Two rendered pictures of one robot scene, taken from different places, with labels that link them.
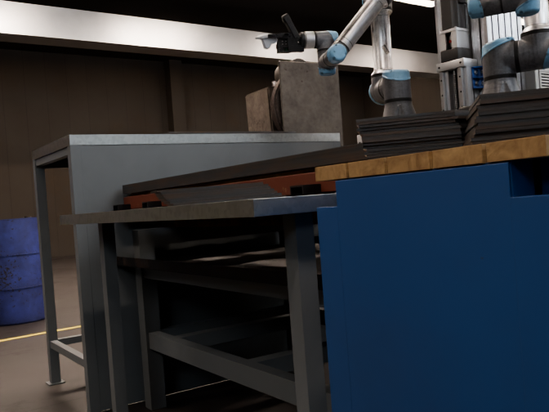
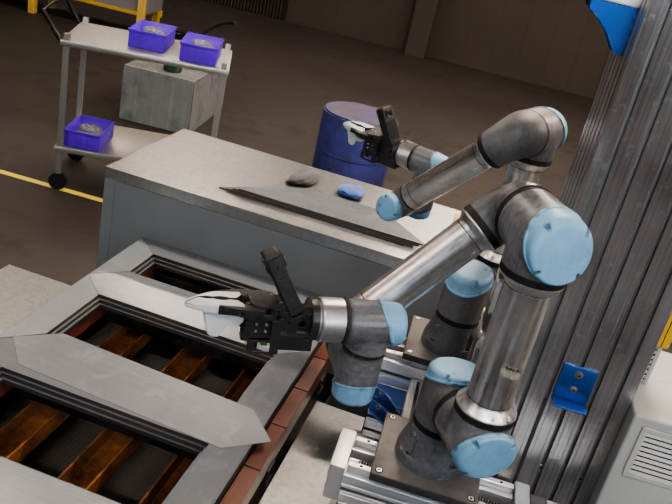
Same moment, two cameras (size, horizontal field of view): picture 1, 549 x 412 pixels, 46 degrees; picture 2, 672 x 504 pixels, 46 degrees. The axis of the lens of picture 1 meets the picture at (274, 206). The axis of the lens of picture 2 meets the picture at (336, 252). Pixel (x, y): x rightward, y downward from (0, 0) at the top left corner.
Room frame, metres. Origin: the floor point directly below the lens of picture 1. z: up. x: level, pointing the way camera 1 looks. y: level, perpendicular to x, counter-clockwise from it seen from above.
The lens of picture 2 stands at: (1.17, -1.62, 2.08)
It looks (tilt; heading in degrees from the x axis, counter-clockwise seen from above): 24 degrees down; 44
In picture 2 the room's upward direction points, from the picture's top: 13 degrees clockwise
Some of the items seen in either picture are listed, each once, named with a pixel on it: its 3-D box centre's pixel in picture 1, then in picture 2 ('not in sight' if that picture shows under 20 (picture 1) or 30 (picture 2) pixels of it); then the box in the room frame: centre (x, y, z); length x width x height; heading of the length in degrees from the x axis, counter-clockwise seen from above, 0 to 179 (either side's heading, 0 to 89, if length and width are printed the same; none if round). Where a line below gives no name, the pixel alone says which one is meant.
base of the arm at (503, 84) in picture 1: (501, 90); (435, 437); (2.37, -0.86, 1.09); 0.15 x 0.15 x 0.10
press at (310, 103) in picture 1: (287, 158); not in sight; (8.17, -0.20, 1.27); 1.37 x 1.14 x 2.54; 129
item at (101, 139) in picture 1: (191, 145); (308, 199); (3.02, 0.37, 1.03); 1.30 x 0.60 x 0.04; 123
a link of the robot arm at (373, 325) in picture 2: not in sight; (371, 323); (2.07, -0.86, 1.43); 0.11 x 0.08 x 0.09; 153
